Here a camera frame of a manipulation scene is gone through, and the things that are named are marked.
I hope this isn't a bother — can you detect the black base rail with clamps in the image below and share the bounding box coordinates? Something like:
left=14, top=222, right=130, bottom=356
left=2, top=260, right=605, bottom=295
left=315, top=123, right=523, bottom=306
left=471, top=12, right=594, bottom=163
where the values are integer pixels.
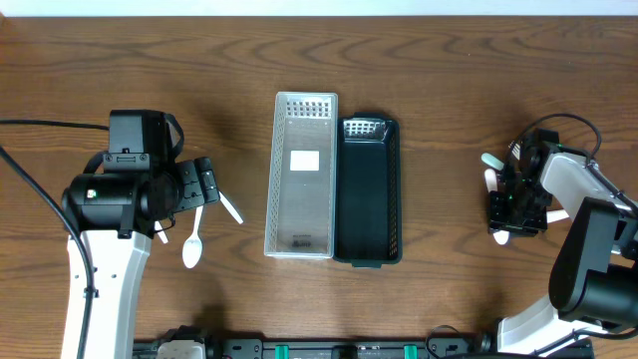
left=133, top=324, right=594, bottom=359

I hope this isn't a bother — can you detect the white plastic spoon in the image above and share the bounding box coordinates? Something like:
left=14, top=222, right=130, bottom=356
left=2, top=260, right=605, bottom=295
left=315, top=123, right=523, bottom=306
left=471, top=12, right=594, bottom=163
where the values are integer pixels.
left=483, top=169, right=509, bottom=245
left=155, top=221, right=168, bottom=244

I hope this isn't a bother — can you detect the white plastic spoon right crossing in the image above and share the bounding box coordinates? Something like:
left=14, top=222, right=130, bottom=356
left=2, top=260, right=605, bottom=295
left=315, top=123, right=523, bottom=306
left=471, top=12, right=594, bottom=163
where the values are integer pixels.
left=218, top=191, right=244, bottom=224

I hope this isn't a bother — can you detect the clear perforated plastic basket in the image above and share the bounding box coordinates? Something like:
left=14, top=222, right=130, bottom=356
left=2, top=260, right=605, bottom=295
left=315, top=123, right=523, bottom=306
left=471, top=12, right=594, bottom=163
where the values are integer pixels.
left=264, top=92, right=338, bottom=259

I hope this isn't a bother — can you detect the white plastic fork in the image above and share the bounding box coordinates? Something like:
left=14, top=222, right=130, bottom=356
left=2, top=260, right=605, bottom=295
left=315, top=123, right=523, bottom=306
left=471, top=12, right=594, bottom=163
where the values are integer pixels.
left=546, top=209, right=569, bottom=223
left=510, top=142, right=520, bottom=160

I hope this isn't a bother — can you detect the white plastic spoon bowl down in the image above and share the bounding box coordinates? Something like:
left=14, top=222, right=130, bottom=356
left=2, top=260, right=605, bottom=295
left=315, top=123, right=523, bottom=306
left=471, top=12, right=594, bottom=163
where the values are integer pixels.
left=181, top=206, right=203, bottom=269

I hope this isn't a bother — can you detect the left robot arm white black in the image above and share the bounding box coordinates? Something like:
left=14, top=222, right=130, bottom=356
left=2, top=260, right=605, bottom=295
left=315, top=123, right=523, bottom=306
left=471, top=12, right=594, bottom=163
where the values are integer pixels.
left=62, top=110, right=220, bottom=358

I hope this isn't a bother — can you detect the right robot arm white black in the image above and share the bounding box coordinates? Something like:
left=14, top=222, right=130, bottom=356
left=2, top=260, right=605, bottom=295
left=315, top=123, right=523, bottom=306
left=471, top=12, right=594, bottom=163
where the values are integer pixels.
left=477, top=129, right=637, bottom=357

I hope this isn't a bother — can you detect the pale blue plastic fork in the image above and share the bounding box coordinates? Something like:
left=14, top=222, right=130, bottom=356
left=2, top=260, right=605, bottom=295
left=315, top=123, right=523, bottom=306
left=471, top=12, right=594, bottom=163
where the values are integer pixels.
left=480, top=153, right=504, bottom=172

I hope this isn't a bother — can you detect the dark green perforated plastic basket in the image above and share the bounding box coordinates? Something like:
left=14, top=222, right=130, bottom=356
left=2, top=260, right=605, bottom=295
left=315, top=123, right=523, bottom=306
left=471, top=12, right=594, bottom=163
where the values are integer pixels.
left=333, top=113, right=403, bottom=268

